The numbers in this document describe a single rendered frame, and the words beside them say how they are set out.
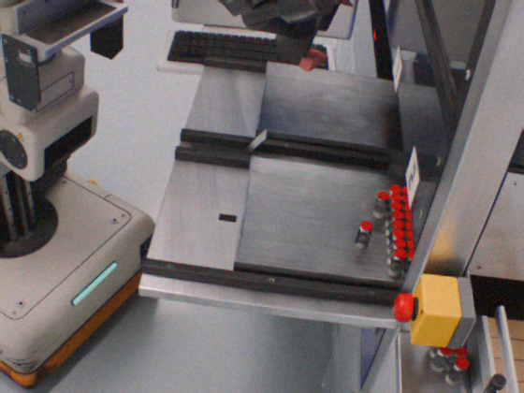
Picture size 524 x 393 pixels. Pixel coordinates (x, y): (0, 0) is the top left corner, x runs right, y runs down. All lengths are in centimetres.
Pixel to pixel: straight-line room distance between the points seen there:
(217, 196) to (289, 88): 39
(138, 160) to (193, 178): 144
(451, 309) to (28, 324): 118
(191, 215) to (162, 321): 99
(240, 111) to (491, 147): 70
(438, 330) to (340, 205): 39
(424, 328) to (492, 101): 31
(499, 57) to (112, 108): 235
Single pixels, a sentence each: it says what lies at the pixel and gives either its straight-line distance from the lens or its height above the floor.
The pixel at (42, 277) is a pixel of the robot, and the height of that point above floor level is 28.
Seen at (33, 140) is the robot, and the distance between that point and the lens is 151.
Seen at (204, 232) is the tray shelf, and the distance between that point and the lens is 114.
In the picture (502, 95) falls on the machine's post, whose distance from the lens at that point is 79.
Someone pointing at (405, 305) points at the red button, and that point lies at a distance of 92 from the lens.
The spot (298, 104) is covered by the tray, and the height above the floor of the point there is 88.
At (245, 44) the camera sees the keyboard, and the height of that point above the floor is 82.
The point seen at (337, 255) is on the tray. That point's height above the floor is 88.
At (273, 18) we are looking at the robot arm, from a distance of 96.
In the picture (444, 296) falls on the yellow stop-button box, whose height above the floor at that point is 103.
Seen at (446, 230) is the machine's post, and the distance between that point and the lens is 91.
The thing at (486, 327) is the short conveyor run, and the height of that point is 93.
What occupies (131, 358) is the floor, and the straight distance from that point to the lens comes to 205.
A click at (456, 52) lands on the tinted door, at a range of 98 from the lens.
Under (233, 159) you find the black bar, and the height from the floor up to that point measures 90.
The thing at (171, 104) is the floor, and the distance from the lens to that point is 298.
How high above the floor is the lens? 169
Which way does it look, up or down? 42 degrees down
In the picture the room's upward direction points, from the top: 8 degrees clockwise
